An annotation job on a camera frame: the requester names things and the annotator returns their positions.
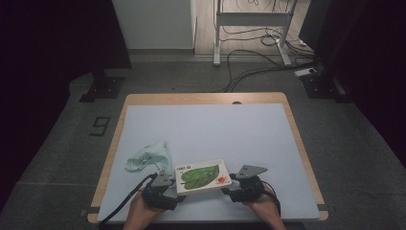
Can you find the black tape strip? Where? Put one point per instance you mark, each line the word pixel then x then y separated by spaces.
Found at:
pixel 323 207
pixel 91 211

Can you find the caterpillar picture book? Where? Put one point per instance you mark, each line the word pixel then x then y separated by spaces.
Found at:
pixel 201 177

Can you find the light green cloth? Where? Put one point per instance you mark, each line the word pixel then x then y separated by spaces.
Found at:
pixel 153 155

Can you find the person's left hand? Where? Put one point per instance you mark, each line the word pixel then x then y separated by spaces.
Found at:
pixel 142 211

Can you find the wooden table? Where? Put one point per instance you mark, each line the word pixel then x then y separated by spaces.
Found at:
pixel 191 98

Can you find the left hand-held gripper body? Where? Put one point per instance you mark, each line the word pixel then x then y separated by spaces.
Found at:
pixel 158 196

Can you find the white desk frame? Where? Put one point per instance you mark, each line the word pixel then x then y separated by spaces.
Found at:
pixel 252 19

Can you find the black stand base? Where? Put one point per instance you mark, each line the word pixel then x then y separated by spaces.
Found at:
pixel 105 87
pixel 319 86

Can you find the white power strip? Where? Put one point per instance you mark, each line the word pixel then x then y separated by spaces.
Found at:
pixel 303 72

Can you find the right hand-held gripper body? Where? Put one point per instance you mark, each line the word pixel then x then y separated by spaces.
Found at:
pixel 249 191

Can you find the person's right hand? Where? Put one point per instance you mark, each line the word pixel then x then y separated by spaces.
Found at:
pixel 263 209

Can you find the light grey table mat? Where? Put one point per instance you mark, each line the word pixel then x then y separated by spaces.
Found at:
pixel 178 127

